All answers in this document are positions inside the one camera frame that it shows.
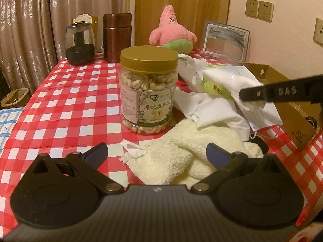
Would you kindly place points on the green tissue packet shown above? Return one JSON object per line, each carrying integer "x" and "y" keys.
{"x": 227, "y": 80}

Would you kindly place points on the brown metal canister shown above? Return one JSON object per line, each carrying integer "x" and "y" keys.
{"x": 116, "y": 37}

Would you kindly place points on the red checkered tablecloth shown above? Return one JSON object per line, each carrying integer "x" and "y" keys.
{"x": 75, "y": 105}

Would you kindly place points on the pink starfish plush toy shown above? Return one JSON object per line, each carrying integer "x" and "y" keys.
{"x": 169, "y": 31}

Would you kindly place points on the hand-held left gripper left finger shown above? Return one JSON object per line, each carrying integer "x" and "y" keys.
{"x": 94, "y": 154}

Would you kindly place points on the glass jar with black base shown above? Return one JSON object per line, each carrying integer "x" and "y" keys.
{"x": 80, "y": 53}

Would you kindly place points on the brown cardboard box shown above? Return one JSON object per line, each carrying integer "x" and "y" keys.
{"x": 295, "y": 121}

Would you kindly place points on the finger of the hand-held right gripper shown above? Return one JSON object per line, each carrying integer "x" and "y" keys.
{"x": 285, "y": 90}

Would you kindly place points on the pack of white face masks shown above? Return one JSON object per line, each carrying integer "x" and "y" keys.
{"x": 265, "y": 116}

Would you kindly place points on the cashew jar with gold lid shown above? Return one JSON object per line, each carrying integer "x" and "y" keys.
{"x": 146, "y": 105}

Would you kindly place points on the blue and white cloth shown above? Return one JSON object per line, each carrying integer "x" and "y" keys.
{"x": 8, "y": 123}

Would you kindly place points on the beige patterned curtain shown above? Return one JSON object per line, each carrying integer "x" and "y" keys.
{"x": 27, "y": 30}

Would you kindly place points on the crumpled white tissue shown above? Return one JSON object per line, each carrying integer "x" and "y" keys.
{"x": 132, "y": 150}

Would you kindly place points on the beige wall socket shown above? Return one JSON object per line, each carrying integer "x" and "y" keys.
{"x": 319, "y": 31}
{"x": 265, "y": 11}
{"x": 251, "y": 8}

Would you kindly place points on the wooden door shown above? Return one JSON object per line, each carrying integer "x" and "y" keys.
{"x": 184, "y": 2}

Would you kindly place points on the white plastic bag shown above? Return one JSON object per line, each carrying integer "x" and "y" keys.
{"x": 191, "y": 70}

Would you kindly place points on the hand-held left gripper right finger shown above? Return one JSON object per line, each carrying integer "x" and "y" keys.
{"x": 217, "y": 155}

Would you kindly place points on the sand art picture frame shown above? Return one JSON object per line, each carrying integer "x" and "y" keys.
{"x": 224, "y": 40}

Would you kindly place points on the woven basket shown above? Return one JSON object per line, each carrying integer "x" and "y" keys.
{"x": 15, "y": 97}

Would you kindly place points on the cream fluffy towel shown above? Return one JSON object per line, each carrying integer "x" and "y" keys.
{"x": 196, "y": 136}

